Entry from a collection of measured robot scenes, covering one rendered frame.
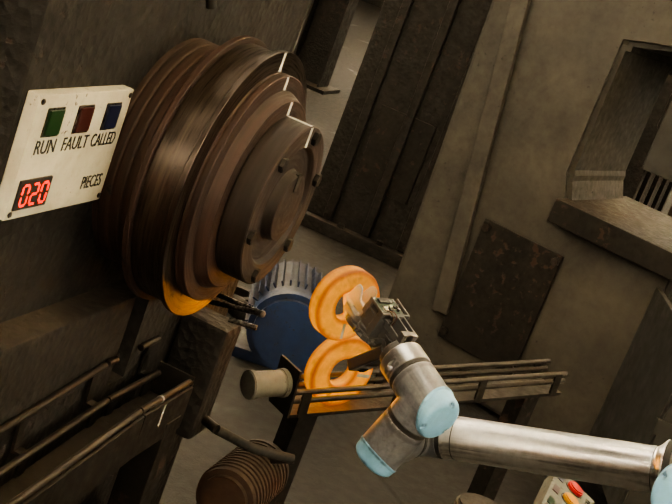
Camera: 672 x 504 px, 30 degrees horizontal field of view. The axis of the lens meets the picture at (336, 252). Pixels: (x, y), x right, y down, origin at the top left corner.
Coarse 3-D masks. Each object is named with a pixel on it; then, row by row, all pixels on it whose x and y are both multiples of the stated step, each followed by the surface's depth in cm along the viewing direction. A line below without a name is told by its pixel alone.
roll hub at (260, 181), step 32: (288, 128) 196; (256, 160) 191; (320, 160) 211; (256, 192) 190; (288, 192) 199; (224, 224) 192; (256, 224) 194; (288, 224) 207; (224, 256) 195; (256, 256) 204
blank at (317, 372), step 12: (324, 348) 254; (336, 348) 254; (348, 348) 256; (360, 348) 258; (312, 360) 254; (324, 360) 253; (336, 360) 255; (312, 372) 253; (324, 372) 255; (348, 372) 262; (360, 372) 261; (312, 384) 254; (324, 384) 256; (336, 384) 260; (348, 384) 260; (360, 384) 262
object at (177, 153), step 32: (224, 64) 191; (256, 64) 190; (288, 64) 202; (192, 96) 186; (224, 96) 185; (192, 128) 184; (160, 160) 184; (192, 160) 182; (160, 192) 185; (160, 224) 186; (160, 256) 187; (160, 288) 193
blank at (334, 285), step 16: (336, 272) 248; (352, 272) 248; (320, 288) 247; (336, 288) 247; (352, 288) 250; (320, 304) 246; (336, 304) 249; (320, 320) 248; (336, 320) 251; (336, 336) 252; (352, 336) 255
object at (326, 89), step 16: (320, 0) 1076; (336, 0) 1072; (352, 0) 1063; (320, 16) 1079; (336, 16) 1074; (352, 16) 1081; (304, 32) 1077; (320, 32) 1081; (336, 32) 1064; (304, 48) 1088; (320, 48) 1083; (336, 48) 1078; (304, 64) 1090; (320, 64) 1085; (320, 80) 1075
